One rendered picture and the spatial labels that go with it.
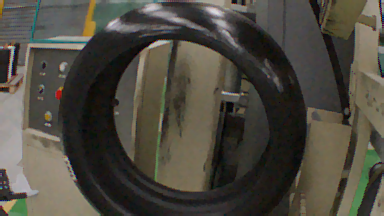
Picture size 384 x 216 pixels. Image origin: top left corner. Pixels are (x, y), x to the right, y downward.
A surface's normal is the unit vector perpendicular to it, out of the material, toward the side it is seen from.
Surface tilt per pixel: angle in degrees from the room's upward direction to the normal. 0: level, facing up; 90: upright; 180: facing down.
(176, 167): 90
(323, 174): 90
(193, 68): 90
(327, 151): 90
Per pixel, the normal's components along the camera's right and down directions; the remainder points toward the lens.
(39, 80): -0.15, 0.17
